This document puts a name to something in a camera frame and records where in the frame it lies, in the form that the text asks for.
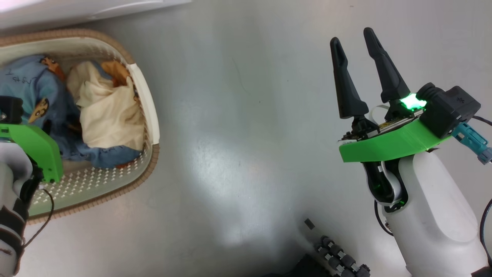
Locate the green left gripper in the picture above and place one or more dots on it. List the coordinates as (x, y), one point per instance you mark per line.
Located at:
(36, 146)

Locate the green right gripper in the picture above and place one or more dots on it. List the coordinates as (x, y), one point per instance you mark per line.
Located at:
(399, 144)

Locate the blue garment with orange prints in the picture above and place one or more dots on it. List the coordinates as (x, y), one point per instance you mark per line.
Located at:
(23, 82)

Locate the cream white garment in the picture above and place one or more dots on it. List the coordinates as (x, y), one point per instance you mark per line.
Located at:
(107, 115)

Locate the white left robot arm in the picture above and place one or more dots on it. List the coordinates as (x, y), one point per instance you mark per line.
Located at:
(9, 192)

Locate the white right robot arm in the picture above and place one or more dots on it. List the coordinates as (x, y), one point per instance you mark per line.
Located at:
(434, 207)

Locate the black robot base rollers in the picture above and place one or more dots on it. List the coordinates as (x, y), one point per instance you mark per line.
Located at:
(342, 257)

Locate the cream basket with brown rim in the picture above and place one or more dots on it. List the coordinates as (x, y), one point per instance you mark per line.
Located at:
(115, 181)

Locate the white front-load washing machine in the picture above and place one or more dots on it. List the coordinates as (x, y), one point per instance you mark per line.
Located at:
(77, 11)

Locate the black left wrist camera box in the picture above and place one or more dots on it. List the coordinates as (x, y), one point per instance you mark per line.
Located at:
(9, 109)

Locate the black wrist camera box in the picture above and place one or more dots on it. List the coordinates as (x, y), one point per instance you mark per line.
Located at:
(9, 109)
(449, 109)

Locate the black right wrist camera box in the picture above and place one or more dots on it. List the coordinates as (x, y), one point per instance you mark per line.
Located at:
(449, 109)

